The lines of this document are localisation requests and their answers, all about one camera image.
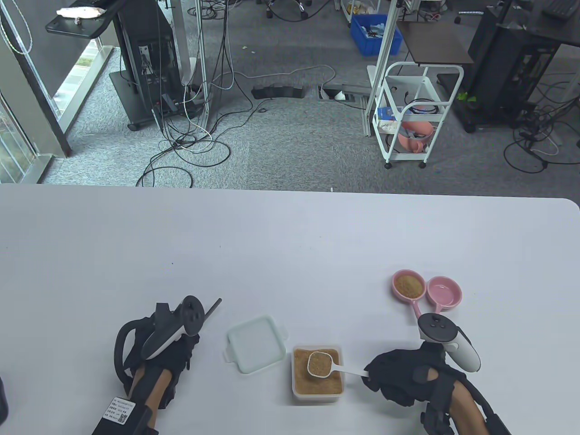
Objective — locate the black wrist band white label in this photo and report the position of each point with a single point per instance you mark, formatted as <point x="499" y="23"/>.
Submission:
<point x="498" y="423"/>
<point x="136" y="419"/>

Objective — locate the person's left hand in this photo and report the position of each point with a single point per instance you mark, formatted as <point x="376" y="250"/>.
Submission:
<point x="186" y="349"/>

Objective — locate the black power strip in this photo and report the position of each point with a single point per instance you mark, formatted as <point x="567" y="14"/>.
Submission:
<point x="276" y="91"/>

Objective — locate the black wheeled equipment stand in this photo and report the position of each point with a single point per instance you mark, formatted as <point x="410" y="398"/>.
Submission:
<point x="145" y="27"/>

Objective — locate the blue plastic bin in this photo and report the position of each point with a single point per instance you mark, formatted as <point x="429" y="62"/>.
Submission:
<point x="362" y="43"/>

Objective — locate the clear plastic sugar container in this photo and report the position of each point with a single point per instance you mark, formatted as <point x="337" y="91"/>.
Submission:
<point x="317" y="400"/>

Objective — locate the person's right forearm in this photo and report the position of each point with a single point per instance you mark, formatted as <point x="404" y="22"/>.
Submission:
<point x="466" y="408"/>

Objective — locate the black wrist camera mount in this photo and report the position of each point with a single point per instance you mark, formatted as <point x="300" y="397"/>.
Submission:
<point x="435" y="417"/>

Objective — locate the pink plastic basin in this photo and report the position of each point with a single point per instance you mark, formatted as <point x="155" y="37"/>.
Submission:
<point x="423" y="127"/>

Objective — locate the office chair wheel base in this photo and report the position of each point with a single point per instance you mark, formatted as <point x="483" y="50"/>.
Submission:
<point x="299" y="7"/>

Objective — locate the grey disposable spoon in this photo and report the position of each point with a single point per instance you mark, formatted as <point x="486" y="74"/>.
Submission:
<point x="214" y="308"/>

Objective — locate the black white hand controller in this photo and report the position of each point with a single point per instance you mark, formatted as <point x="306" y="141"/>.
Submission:
<point x="158" y="342"/>
<point x="437" y="327"/>

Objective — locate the brown top stand table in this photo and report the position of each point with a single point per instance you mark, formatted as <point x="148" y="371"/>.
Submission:
<point x="435" y="43"/>

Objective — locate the black computer rack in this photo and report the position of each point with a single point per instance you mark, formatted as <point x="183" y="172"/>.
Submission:
<point x="498" y="54"/>

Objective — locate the black keyboard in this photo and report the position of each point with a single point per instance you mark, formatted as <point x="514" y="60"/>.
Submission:
<point x="562" y="7"/>

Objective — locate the black desk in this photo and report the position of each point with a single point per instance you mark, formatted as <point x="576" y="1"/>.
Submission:
<point x="557" y="31"/>

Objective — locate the white plastic coffee spoon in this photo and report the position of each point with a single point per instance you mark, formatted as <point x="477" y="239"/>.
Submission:
<point x="351" y="372"/>

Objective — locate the clear container lid green seal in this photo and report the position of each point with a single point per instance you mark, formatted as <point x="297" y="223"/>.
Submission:
<point x="256" y="344"/>

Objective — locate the grey floor socket box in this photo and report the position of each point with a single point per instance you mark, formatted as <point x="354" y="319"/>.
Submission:
<point x="344" y="88"/>

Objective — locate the person's left forearm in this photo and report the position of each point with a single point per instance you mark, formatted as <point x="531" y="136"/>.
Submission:
<point x="152" y="387"/>

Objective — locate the blue white box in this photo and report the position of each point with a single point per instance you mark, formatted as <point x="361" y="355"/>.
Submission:
<point x="385" y="113"/>

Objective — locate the silver metal frame post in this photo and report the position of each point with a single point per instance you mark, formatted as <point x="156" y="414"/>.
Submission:
<point x="202" y="54"/>
<point x="383" y="45"/>

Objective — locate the small green object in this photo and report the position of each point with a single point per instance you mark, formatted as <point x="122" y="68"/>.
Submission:
<point x="463" y="96"/>

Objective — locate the white rolling cart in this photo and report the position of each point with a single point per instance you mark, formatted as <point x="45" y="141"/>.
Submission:
<point x="412" y="86"/>

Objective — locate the white cloth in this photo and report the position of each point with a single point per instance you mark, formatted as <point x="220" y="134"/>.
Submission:
<point x="81" y="12"/>

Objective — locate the person's right hand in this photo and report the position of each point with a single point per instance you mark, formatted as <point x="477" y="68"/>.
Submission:
<point x="398" y="374"/>

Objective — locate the black tray shelf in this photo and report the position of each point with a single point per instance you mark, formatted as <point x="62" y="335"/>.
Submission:
<point x="72" y="28"/>

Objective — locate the scooped brown sugar granules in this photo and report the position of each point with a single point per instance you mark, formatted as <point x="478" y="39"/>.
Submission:
<point x="408" y="287"/>
<point x="319" y="363"/>

